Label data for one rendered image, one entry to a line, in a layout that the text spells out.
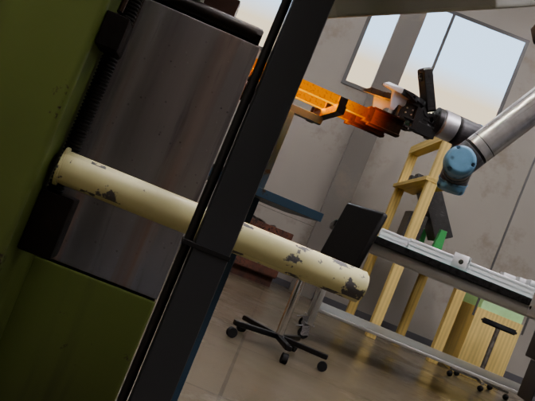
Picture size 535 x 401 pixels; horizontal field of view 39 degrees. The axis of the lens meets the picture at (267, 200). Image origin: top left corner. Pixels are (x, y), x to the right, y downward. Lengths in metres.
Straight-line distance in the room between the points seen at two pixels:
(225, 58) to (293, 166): 8.29
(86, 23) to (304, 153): 8.62
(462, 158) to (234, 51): 0.78
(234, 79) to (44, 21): 0.38
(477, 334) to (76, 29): 6.97
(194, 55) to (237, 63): 0.07
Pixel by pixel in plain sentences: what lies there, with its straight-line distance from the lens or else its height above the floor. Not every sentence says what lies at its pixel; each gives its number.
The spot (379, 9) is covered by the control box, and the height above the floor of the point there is 0.92.
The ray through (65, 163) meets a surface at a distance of 1.00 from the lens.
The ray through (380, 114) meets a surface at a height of 0.99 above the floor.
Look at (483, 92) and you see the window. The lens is 9.93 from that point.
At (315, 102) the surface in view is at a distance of 1.88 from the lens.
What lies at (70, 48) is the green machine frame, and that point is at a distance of 0.96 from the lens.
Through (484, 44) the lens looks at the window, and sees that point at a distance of 10.06.
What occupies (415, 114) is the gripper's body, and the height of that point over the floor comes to 1.05.
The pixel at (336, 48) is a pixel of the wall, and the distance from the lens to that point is 9.77.
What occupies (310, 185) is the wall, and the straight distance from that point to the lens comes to 9.49.
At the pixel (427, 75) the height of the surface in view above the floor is 1.16.
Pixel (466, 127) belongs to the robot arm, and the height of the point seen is 1.07.
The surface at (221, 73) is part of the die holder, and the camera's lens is 1.23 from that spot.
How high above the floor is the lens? 0.65
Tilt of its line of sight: 2 degrees up
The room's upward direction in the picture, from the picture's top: 22 degrees clockwise
